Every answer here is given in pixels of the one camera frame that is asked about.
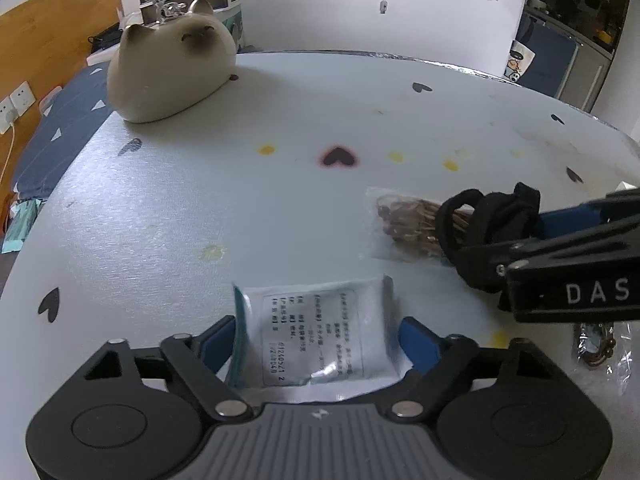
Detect clear glass ornament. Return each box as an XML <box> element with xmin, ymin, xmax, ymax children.
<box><xmin>142</xmin><ymin>0</ymin><xmax>189</xmax><ymax>24</ymax></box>

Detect black hair tie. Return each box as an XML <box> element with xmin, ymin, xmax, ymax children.
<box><xmin>437</xmin><ymin>182</ymin><xmax>544</xmax><ymax>281</ymax></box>

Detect silver packet with white label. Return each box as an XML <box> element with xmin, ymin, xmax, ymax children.
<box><xmin>225</xmin><ymin>274</ymin><xmax>402</xmax><ymax>403</ymax></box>

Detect blue triangle print bed sheet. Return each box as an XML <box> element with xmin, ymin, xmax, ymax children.
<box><xmin>12</xmin><ymin>56</ymin><xmax>122</xmax><ymax>202</ymax></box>

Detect cartoon print tote bag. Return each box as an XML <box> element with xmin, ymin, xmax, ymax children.
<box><xmin>507</xmin><ymin>40</ymin><xmax>535</xmax><ymax>84</ymax></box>

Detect white wall power outlet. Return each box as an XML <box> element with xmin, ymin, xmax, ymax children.
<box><xmin>0</xmin><ymin>81</ymin><xmax>37</xmax><ymax>134</ymax></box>

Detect clear packet with dark accessory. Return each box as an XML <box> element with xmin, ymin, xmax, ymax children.
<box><xmin>571</xmin><ymin>321</ymin><xmax>640</xmax><ymax>397</ymax></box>

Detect grey kitchen base cabinet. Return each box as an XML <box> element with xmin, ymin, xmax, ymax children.
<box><xmin>525</xmin><ymin>10</ymin><xmax>622</xmax><ymax>112</ymax></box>

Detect teal packets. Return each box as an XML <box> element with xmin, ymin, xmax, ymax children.
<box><xmin>2</xmin><ymin>198</ymin><xmax>44</xmax><ymax>254</ymax></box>

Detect cream cat figurine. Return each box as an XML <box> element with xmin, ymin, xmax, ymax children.
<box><xmin>107</xmin><ymin>0</ymin><xmax>238</xmax><ymax>124</ymax></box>

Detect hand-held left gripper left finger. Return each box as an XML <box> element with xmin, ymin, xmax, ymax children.
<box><xmin>82</xmin><ymin>316</ymin><xmax>251</xmax><ymax>421</ymax></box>

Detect clear bag of brown herbs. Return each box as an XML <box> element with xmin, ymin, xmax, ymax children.
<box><xmin>364</xmin><ymin>186</ymin><xmax>476</xmax><ymax>264</ymax></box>

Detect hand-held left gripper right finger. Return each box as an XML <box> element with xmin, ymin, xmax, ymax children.
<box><xmin>387</xmin><ymin>316</ymin><xmax>561</xmax><ymax>421</ymax></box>

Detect black power adapter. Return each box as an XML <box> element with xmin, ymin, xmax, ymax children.
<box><xmin>88</xmin><ymin>27</ymin><xmax>124</xmax><ymax>54</ymax></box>

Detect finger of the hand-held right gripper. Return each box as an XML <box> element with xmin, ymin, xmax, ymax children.
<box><xmin>457</xmin><ymin>216</ymin><xmax>640</xmax><ymax>292</ymax></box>
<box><xmin>539</xmin><ymin>188</ymin><xmax>640</xmax><ymax>240</ymax></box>

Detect white power cable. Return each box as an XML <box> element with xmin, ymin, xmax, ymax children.
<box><xmin>0</xmin><ymin>121</ymin><xmax>19</xmax><ymax>187</ymax></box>

